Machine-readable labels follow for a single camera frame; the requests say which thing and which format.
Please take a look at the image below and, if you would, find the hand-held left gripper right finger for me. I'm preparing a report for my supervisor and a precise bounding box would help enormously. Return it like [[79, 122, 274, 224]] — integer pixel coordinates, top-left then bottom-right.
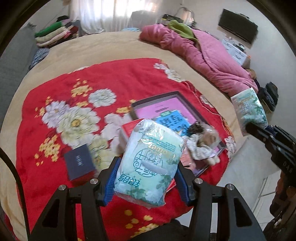
[[176, 164, 266, 241]]

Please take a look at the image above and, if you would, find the dark shallow box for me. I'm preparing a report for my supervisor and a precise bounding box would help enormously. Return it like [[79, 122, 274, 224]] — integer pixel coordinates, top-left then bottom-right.
[[129, 91, 227, 178]]

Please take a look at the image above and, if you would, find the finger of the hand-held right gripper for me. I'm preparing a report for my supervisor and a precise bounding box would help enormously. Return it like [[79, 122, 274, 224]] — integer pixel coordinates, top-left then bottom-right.
[[266, 125, 281, 137], [245, 122, 278, 149]]

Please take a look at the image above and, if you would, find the black bag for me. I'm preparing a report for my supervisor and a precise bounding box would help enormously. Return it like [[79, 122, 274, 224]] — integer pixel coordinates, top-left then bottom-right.
[[257, 82, 279, 114]]

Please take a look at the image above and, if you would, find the black cable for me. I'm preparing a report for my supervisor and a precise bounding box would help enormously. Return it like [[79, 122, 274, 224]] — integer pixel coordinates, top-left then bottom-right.
[[0, 147, 29, 241]]

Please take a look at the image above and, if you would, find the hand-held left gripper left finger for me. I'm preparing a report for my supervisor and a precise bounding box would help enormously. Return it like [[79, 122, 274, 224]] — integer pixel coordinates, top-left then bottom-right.
[[28, 157, 122, 241]]

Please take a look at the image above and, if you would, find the white curtain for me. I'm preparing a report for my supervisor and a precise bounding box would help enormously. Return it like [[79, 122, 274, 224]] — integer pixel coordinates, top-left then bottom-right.
[[69, 0, 183, 34]]

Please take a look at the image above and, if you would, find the grey quilted sofa cover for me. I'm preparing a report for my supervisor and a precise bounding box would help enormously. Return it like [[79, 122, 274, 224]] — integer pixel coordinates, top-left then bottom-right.
[[0, 28, 38, 121]]

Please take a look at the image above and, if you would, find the dark chair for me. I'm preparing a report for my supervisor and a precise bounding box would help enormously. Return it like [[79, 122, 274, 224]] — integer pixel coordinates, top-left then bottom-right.
[[132, 10, 162, 29]]

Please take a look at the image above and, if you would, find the beige bed sheet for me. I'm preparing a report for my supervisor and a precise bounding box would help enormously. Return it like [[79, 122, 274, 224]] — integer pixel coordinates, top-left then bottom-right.
[[0, 30, 273, 241]]

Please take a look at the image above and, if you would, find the black television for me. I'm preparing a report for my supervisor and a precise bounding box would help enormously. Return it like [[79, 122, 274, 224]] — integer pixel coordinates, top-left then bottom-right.
[[218, 9, 259, 45]]

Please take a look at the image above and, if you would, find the dark navy box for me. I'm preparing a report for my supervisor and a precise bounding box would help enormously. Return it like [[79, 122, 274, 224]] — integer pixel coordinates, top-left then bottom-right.
[[63, 143, 96, 181]]

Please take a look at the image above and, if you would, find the green cloth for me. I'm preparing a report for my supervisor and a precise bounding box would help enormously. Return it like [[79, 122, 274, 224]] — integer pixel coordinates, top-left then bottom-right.
[[168, 20, 199, 43]]

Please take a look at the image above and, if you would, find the red floral blanket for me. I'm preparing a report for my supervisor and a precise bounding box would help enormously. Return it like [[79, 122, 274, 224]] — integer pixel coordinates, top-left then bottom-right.
[[5, 58, 236, 241]]

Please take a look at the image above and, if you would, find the white floral cloth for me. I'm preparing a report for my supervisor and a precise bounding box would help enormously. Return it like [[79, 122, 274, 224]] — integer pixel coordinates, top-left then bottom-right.
[[186, 130, 221, 165]]

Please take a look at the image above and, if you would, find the pink book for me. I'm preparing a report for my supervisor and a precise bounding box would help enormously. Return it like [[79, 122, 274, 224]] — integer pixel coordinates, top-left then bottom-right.
[[135, 97, 222, 176]]

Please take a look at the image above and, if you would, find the mint tissue pack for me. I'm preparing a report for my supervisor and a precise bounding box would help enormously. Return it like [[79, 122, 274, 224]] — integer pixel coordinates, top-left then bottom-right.
[[231, 88, 269, 136], [113, 119, 187, 207]]

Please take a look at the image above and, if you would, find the pink quilt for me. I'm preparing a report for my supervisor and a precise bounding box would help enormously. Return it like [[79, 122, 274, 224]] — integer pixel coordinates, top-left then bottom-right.
[[139, 23, 259, 98]]

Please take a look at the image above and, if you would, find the person's right forearm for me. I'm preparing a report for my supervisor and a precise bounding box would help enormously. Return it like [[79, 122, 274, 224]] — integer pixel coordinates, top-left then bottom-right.
[[264, 170, 296, 241]]

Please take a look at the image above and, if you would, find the stack of folded clothes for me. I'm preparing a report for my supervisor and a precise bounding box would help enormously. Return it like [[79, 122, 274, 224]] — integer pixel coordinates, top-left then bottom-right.
[[34, 16, 81, 48]]

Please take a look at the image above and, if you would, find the blue patterned cloth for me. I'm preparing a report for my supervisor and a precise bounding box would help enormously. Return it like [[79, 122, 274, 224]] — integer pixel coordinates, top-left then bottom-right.
[[28, 47, 50, 70]]

